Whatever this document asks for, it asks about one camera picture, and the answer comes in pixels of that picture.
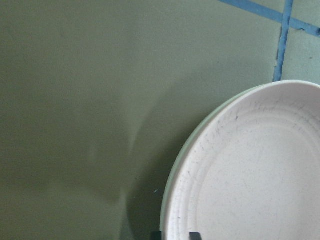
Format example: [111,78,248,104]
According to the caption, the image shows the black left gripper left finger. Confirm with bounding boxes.
[150,231,162,240]

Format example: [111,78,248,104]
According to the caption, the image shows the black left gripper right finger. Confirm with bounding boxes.
[189,232,201,240]

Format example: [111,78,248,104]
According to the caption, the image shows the pink plate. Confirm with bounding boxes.
[163,80,320,240]

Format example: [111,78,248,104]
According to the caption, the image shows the cream white plate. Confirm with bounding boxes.
[159,83,273,236]

